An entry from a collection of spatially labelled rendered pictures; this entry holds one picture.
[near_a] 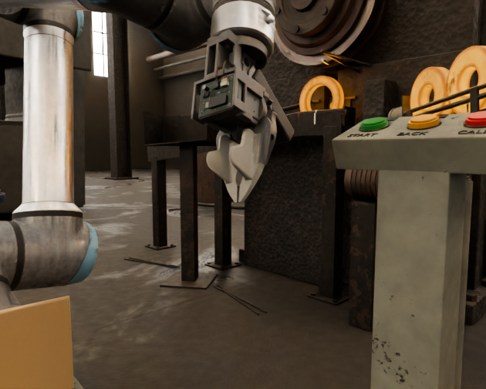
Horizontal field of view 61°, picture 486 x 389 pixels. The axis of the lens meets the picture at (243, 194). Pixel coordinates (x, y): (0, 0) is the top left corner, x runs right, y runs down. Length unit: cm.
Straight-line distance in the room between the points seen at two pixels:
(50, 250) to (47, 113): 32
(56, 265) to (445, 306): 76
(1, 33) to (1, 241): 285
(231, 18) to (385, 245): 38
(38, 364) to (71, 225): 30
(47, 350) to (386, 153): 67
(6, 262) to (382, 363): 71
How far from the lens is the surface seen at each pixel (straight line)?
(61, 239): 99
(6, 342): 83
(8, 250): 95
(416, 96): 126
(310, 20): 157
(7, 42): 369
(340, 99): 156
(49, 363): 87
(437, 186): 59
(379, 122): 65
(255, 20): 58
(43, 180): 102
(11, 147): 339
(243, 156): 51
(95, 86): 1221
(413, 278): 63
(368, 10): 155
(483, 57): 107
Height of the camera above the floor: 57
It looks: 6 degrees down
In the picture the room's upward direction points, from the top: straight up
